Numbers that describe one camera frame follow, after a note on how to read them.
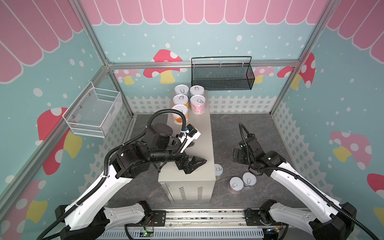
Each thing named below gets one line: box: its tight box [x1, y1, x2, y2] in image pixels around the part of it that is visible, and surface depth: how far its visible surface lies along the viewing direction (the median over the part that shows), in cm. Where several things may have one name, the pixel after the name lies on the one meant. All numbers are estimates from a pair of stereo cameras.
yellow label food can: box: [173, 94, 189, 108], surface depth 73 cm
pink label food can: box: [228, 176, 244, 195], surface depth 82 cm
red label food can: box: [172, 104, 188, 125], surface depth 68 cm
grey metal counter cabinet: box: [158, 90, 217, 204], surface depth 62 cm
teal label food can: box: [174, 84, 190, 97], surface depth 77 cm
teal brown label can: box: [189, 85, 205, 98], surface depth 77 cm
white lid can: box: [190, 94, 206, 115], surface depth 73 cm
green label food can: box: [214, 163, 224, 180], surface depth 87 cm
